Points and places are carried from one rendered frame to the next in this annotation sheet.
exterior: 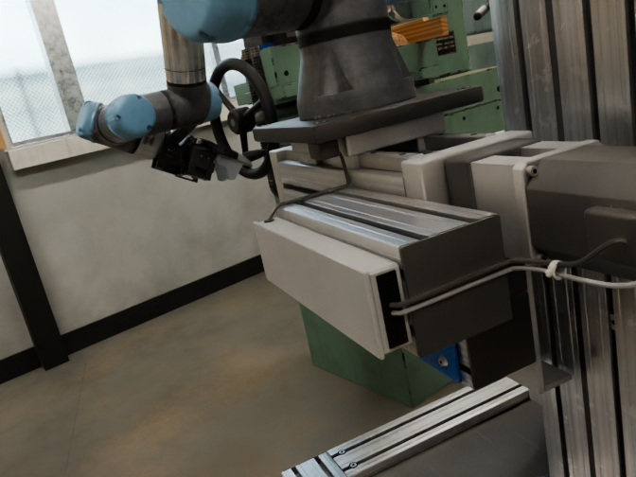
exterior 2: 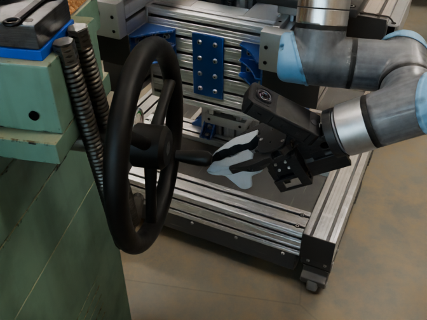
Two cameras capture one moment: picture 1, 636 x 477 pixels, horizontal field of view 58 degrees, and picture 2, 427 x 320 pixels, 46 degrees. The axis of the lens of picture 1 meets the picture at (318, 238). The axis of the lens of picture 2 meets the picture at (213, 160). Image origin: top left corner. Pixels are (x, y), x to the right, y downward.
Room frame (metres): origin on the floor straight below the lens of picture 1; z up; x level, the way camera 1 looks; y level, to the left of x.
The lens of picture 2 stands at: (1.73, 0.57, 1.21)
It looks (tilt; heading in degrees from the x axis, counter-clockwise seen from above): 38 degrees down; 226
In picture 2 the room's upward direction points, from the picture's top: straight up
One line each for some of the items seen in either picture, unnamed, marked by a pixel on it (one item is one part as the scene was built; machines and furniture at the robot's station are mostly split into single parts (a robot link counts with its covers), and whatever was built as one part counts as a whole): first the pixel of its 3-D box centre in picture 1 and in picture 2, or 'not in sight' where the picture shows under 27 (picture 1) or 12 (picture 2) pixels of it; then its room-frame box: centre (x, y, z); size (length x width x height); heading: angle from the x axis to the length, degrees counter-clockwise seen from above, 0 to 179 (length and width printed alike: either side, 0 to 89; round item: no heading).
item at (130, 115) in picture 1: (135, 116); (392, 66); (1.08, 0.28, 0.87); 0.11 x 0.11 x 0.08; 34
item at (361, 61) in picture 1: (349, 68); not in sight; (0.75, -0.08, 0.87); 0.15 x 0.15 x 0.10
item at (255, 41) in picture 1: (274, 36); (19, 10); (1.50, 0.00, 0.99); 0.13 x 0.11 x 0.06; 35
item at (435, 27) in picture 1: (362, 47); not in sight; (1.53, -0.21, 0.92); 0.54 x 0.02 x 0.04; 35
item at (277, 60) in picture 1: (280, 66); (28, 68); (1.50, 0.00, 0.91); 0.15 x 0.14 x 0.09; 35
